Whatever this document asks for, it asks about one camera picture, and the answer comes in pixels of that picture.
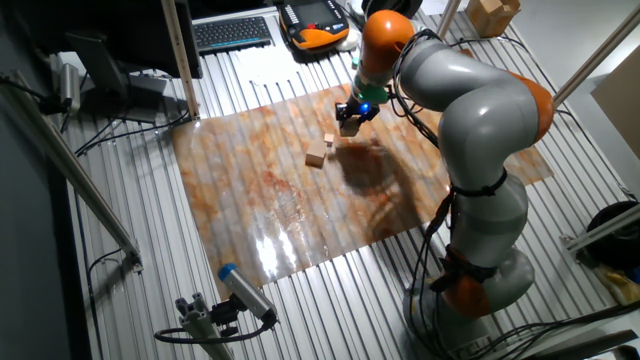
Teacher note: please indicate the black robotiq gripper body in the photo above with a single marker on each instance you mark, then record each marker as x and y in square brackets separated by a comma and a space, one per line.
[359, 110]

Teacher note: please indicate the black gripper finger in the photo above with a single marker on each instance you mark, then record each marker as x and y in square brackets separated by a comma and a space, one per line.
[364, 120]
[340, 125]

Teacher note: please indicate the medium wooden cube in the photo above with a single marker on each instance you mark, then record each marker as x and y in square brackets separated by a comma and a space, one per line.
[350, 128]

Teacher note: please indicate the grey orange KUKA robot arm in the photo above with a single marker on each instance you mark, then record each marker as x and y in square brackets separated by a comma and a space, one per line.
[485, 115]

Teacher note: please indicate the small wooden cube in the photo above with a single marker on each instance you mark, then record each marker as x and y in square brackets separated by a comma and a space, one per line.
[328, 139]

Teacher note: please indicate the large wooden cube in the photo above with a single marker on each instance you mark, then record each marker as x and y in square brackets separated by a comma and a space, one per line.
[316, 155]

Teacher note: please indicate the white rounded mouse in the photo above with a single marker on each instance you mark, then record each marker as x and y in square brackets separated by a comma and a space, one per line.
[348, 41]

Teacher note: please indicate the white paper sheet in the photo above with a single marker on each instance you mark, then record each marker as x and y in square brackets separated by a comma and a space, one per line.
[275, 65]

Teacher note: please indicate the orange marble pattern mat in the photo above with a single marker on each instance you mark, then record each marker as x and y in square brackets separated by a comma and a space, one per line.
[275, 200]

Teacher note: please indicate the orange black teach pendant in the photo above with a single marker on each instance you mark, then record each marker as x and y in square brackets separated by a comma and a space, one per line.
[310, 22]

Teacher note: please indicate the black round spool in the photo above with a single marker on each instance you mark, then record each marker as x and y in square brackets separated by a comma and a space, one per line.
[392, 6]

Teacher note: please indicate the black computer keyboard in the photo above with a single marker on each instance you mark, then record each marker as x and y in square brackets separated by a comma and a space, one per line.
[232, 34]

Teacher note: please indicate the small cardboard box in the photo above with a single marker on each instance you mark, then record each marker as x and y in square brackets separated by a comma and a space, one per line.
[492, 16]

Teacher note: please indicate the black computer monitor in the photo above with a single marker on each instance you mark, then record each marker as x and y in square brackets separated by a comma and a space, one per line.
[125, 35]

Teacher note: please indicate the large cardboard panel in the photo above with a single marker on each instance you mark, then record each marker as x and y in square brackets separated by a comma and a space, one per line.
[622, 105]

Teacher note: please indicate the black bag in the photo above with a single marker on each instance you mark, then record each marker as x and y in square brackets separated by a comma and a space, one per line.
[617, 225]

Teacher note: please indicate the yellow plastic bag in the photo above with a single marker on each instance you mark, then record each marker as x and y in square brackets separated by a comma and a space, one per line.
[620, 284]

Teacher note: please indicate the silver metal post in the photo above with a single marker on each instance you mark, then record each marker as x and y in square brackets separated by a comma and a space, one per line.
[446, 17]

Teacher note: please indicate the beige upright post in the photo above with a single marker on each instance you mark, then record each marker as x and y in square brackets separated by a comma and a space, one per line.
[181, 60]

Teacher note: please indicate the silver camera blue cap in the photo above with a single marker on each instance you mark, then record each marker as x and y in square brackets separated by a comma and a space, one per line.
[247, 292]

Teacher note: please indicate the aluminium frame strut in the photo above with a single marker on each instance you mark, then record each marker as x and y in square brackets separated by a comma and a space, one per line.
[75, 165]
[600, 231]
[595, 55]

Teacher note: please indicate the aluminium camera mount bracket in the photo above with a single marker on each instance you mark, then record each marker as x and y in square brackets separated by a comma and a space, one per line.
[200, 322]

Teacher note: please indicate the silver cylindrical camera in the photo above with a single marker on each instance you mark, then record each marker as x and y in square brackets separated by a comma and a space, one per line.
[70, 87]

